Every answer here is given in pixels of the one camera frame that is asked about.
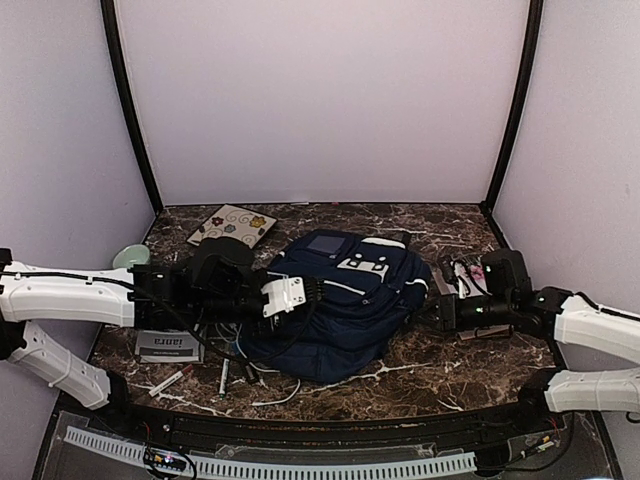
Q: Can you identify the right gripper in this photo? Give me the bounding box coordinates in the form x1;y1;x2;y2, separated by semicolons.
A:
414;293;515;333

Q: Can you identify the navy blue student backpack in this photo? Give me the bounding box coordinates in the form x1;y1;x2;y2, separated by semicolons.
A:
239;229;431;384

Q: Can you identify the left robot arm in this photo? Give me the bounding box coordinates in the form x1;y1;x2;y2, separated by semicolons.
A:
1;237;307;436

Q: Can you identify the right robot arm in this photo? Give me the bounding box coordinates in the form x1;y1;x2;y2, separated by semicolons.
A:
424;248;639;434

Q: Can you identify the pink flowered white book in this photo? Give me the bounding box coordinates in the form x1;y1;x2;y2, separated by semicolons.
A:
434;257;513;341

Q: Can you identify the green capped white marker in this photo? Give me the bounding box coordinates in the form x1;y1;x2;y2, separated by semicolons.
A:
218;358;231;399

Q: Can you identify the red capped white marker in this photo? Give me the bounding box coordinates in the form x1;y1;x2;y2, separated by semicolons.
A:
148;365;193;398

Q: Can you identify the grey ianra booklet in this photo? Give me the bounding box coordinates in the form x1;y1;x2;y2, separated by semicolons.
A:
135;330;205;363

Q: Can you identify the pale green ceramic bowl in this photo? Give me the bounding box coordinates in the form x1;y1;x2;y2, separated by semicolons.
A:
112;244;151;269

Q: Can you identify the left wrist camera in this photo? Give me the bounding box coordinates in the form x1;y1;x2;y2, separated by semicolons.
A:
260;276;321;318

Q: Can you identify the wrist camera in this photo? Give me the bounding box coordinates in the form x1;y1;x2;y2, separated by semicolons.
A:
260;276;321;318
438;255;471;298

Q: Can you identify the white charger with cable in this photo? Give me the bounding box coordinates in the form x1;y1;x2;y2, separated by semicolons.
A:
215;325;301;408

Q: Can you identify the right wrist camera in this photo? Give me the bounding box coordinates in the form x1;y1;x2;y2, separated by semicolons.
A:
438;255;471;298

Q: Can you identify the grey slotted cable duct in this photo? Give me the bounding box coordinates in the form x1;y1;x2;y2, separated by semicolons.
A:
64;427;477;479

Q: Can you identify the left black frame post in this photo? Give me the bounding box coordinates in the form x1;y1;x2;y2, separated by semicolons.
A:
100;0;164;215

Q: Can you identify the black frame post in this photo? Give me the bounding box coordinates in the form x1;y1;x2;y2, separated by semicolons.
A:
480;0;544;218
100;0;164;215

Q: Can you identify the right black frame post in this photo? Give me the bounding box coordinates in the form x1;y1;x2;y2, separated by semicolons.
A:
480;0;544;218

